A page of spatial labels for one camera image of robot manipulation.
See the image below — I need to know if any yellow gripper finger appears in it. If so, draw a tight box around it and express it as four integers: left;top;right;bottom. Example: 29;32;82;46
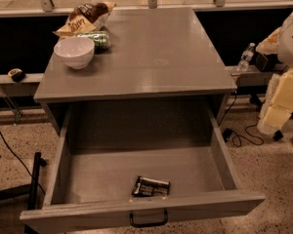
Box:
262;68;293;129

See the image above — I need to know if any rxbar chocolate bar wrapper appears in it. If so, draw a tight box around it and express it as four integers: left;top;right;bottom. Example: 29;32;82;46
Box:
132;176;170;197

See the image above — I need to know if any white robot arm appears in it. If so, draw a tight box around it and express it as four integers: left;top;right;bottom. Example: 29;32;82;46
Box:
256;12;293;135

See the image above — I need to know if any grey cabinet counter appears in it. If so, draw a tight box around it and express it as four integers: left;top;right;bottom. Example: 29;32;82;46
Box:
33;7;238;136

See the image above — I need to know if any grey open top drawer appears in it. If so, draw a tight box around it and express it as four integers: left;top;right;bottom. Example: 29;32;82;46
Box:
21;101;265;234

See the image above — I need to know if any black speaker box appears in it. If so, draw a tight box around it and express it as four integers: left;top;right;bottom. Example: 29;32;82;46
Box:
255;54;277;72

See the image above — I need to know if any clear water bottle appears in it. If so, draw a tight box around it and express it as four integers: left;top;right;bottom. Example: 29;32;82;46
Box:
237;43;255;72

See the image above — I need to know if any green soda can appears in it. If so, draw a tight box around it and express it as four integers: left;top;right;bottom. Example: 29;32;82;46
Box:
77;31;110;51

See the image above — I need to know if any brown chip bag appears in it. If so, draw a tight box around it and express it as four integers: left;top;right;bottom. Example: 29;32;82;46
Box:
55;1;116;37

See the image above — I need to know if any white bowl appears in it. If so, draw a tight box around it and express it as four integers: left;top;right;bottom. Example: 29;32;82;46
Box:
54;37;95;69

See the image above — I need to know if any black tape measure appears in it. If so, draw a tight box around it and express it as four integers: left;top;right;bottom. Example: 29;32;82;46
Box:
8;68;25;82

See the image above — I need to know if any black metal stand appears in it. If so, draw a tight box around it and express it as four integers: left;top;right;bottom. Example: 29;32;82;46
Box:
0;151;48;234

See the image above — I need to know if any black power adapter cable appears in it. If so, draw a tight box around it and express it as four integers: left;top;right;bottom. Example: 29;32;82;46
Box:
218;93;266;148

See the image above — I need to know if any black drawer handle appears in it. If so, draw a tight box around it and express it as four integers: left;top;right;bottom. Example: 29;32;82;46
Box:
129;210;168;228

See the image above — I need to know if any black floor cable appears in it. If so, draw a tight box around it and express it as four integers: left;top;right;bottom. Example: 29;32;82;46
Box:
0;114;46;195

